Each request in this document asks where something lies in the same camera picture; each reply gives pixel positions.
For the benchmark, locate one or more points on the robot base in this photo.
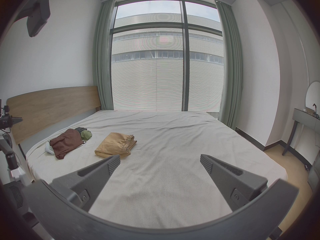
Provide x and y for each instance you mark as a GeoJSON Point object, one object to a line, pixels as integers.
{"type": "Point", "coordinates": [21, 175]}

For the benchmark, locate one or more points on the brown garment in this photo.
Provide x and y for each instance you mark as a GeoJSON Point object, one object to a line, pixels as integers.
{"type": "Point", "coordinates": [66, 142]}

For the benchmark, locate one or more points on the black garment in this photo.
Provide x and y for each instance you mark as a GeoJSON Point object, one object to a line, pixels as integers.
{"type": "Point", "coordinates": [79, 129]}

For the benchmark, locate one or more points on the tan shorts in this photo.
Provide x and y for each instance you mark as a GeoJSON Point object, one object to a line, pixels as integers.
{"type": "Point", "coordinates": [113, 144]}

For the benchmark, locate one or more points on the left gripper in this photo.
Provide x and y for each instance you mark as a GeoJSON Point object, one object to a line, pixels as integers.
{"type": "Point", "coordinates": [5, 122]}

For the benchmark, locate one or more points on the bed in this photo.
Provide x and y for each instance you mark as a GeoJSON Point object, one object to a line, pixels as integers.
{"type": "Point", "coordinates": [175, 139]}

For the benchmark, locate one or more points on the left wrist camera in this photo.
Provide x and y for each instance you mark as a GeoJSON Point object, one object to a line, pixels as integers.
{"type": "Point", "coordinates": [5, 111]}

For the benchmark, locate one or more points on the white garment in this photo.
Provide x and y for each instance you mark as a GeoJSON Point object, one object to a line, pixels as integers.
{"type": "Point", "coordinates": [49, 149]}

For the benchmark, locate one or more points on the round wall mirror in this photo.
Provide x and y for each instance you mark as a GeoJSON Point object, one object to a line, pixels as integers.
{"type": "Point", "coordinates": [313, 94]}

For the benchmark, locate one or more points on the green garment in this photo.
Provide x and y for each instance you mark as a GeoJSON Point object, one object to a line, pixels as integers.
{"type": "Point", "coordinates": [86, 134]}

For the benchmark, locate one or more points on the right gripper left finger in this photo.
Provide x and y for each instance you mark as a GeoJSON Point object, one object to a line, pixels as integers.
{"type": "Point", "coordinates": [86, 181]}

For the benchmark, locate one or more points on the grey-green curtain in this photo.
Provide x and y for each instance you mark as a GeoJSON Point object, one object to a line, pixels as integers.
{"type": "Point", "coordinates": [103, 59]}
{"type": "Point", "coordinates": [231, 71]}

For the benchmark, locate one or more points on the grey side table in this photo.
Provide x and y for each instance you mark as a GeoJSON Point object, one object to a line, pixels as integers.
{"type": "Point", "coordinates": [303, 116]}

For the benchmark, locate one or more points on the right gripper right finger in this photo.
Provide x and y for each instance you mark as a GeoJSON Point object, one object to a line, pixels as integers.
{"type": "Point", "coordinates": [231, 182]}

